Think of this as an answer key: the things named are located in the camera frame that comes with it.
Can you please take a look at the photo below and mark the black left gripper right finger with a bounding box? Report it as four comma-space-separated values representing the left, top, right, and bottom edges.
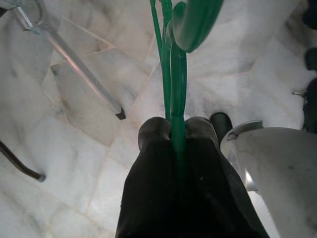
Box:
179, 118, 269, 238

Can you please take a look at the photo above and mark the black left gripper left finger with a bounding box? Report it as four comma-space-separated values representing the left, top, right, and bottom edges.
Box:
115, 118, 179, 238

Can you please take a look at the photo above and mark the green plastic hanger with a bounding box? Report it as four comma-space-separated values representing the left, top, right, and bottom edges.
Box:
148, 0, 225, 162

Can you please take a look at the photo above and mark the black fonemax print t-shirt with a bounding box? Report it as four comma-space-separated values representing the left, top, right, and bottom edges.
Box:
302, 0, 317, 136

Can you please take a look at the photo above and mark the marble top folding table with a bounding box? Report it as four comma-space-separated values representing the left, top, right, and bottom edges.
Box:
0, 140, 47, 183

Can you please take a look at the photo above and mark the silver metal clothes rack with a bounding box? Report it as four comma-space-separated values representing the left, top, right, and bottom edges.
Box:
0, 0, 126, 120

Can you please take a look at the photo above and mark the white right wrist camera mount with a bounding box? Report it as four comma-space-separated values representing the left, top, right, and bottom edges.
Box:
220, 126, 317, 238

